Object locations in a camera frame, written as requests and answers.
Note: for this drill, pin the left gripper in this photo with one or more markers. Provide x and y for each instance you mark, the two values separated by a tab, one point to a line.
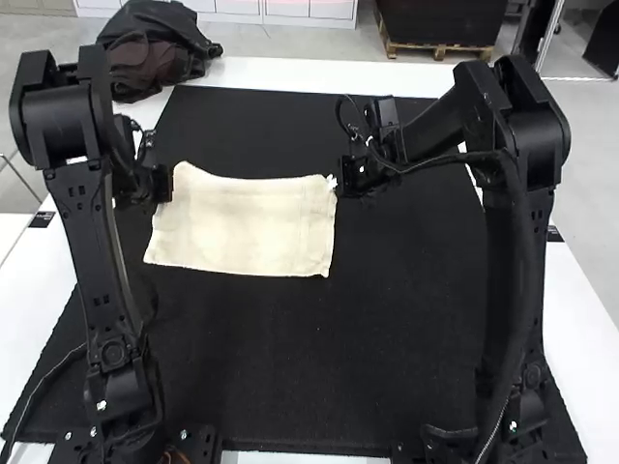
162	182

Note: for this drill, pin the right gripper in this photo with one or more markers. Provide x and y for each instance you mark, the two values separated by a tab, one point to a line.
360	174

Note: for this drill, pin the pale towel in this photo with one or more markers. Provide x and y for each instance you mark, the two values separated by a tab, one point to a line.
242	222

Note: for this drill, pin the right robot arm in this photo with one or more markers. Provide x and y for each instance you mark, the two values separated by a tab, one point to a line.
537	145

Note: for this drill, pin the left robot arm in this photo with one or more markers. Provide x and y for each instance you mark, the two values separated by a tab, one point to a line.
82	232

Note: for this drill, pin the black bag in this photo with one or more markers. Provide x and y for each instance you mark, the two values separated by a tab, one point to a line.
155	48

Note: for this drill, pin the wooden pallet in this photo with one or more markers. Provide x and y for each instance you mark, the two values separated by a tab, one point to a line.
435	49

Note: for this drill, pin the black crate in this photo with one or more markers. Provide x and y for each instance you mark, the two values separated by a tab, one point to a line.
435	19

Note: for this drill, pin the grey cupboard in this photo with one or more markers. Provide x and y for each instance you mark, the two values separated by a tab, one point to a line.
309	7
237	6
89	6

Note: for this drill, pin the black mat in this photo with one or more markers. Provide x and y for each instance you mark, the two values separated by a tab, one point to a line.
300	348

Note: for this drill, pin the black wheeled cart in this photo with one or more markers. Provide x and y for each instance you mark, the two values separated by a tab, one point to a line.
529	24

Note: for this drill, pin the black board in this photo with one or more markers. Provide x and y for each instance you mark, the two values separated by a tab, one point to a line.
602	43

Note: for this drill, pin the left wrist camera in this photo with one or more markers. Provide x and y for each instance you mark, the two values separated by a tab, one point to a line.
150	138

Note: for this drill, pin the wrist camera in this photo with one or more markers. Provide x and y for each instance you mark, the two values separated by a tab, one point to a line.
150	138
387	112

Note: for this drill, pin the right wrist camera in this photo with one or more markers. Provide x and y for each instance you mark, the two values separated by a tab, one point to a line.
387	112

